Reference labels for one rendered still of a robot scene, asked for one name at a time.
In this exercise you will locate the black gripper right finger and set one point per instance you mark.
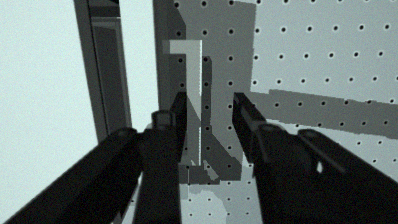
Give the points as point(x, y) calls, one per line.
point(354, 191)

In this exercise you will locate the grey flat base plate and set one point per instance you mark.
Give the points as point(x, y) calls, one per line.
point(327, 65)

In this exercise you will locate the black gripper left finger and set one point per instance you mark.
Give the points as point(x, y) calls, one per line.
point(91, 191)

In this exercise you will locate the light grey block with holes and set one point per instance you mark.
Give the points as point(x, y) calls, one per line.
point(110, 76)

